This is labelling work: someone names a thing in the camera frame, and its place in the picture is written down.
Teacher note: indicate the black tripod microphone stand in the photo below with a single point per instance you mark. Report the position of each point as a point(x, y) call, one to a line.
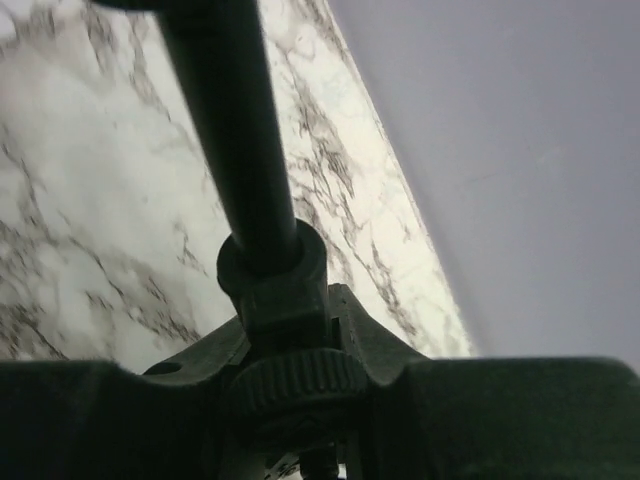
point(299, 387)

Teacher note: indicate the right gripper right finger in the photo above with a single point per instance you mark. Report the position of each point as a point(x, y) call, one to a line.
point(509, 418)

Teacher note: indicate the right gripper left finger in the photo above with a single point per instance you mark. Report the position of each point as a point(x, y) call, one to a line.
point(93, 419)

